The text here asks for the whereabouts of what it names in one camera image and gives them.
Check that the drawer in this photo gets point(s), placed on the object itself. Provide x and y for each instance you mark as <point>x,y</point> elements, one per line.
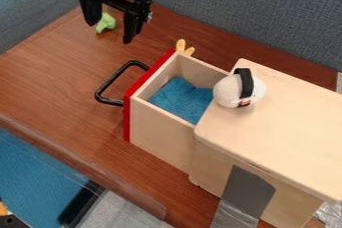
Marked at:
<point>165,105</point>

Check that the green toy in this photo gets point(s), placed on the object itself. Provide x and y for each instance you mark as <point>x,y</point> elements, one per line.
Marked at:
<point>105,23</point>

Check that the yellow toy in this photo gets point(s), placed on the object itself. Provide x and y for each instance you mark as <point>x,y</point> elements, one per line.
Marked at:
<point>184,48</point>

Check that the blue cloth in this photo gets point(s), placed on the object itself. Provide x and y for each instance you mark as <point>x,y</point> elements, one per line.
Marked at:
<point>183,100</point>

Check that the white plush toy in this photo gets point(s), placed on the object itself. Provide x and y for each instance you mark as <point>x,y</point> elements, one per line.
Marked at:
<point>238,87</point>

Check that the cabinet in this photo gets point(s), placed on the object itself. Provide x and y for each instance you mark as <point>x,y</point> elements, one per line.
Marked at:
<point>276,145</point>

